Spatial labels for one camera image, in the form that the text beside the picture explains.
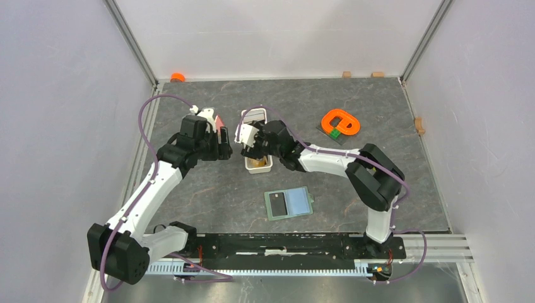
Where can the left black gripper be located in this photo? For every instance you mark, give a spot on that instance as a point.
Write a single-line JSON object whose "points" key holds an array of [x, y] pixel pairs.
{"points": [[221, 151]]}

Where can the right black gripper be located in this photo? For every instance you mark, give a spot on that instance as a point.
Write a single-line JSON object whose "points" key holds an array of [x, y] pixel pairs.
{"points": [[254, 152]]}

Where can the white rectangular tray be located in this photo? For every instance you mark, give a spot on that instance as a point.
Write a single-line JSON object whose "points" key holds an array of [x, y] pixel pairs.
{"points": [[256, 115]]}

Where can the green card holder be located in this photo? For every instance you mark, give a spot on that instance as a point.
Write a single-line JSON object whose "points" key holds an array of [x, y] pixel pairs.
{"points": [[298, 201]]}

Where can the black VIP card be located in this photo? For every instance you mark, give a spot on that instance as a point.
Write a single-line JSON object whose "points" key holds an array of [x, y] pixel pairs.
{"points": [[278, 204]]}

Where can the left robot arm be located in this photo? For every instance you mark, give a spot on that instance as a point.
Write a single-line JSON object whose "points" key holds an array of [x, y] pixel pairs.
{"points": [[120, 248]]}

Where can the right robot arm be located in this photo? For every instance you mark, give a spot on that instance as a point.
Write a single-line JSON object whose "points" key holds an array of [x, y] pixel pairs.
{"points": [[375, 178]]}

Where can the gold cards in tray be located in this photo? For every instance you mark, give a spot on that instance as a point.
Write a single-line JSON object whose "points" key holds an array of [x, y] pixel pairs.
{"points": [[259, 163]]}

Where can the pink wooden block puzzle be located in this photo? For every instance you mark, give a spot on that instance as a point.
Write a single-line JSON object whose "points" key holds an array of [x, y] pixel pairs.
{"points": [[219, 123]]}

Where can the green lego brick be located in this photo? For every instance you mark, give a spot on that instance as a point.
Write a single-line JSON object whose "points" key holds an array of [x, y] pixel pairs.
{"points": [[334, 134]]}

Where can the orange curved track piece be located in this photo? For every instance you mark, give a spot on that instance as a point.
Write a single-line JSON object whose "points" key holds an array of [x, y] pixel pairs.
{"points": [[342, 121]]}

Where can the orange tape roll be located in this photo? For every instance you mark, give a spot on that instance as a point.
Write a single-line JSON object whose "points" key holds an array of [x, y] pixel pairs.
{"points": [[177, 77]]}

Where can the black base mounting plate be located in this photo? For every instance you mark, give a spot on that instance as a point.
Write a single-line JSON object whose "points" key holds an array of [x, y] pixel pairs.
{"points": [[289, 251]]}

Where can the curved wooden piece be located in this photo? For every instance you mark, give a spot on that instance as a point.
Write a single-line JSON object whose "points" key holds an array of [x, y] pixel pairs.
{"points": [[418, 123]]}

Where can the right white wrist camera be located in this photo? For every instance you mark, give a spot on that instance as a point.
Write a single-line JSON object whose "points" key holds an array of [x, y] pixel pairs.
{"points": [[245, 135]]}

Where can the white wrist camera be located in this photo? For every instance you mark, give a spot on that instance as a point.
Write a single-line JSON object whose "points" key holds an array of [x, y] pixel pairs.
{"points": [[245, 135], [208, 113]]}

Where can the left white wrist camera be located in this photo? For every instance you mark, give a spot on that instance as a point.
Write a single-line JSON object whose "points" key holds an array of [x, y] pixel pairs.
{"points": [[208, 113]]}

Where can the aluminium frame rail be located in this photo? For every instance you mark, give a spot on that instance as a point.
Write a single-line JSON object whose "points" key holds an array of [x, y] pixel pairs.
{"points": [[432, 248]]}

